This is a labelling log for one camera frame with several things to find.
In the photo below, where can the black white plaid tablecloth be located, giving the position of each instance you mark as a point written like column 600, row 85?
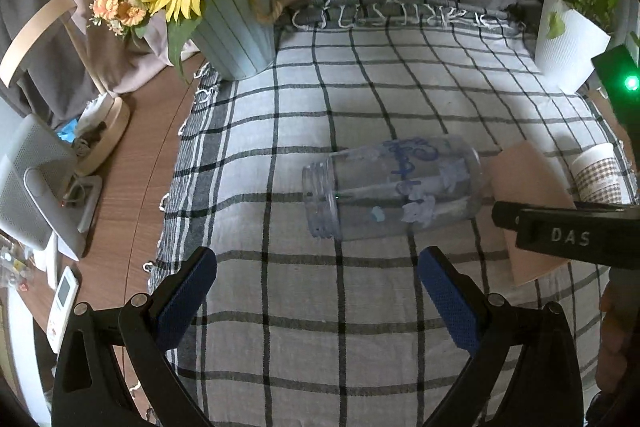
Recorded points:
column 296, row 179

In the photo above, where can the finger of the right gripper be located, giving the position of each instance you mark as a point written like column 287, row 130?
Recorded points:
column 597, row 233

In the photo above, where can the clear printed glass jar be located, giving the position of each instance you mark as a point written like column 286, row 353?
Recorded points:
column 394, row 188

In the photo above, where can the white ribbed plant pot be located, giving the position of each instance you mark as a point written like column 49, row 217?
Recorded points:
column 565, row 45

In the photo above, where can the white remote control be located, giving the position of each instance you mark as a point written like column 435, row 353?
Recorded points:
column 61, row 308

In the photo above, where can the pink plastic cup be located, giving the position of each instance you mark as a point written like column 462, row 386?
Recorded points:
column 525, row 183

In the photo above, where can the checkered paper cup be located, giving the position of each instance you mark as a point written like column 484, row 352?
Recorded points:
column 597, row 175

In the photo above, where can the light blue ribbed flowerpot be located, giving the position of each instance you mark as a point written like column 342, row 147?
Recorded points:
column 233, row 40

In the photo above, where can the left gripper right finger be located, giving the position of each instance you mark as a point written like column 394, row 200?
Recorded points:
column 545, row 388

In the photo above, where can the operator hand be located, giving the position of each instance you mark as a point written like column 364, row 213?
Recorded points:
column 619, row 316

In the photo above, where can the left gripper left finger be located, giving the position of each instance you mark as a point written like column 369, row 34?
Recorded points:
column 89, row 389

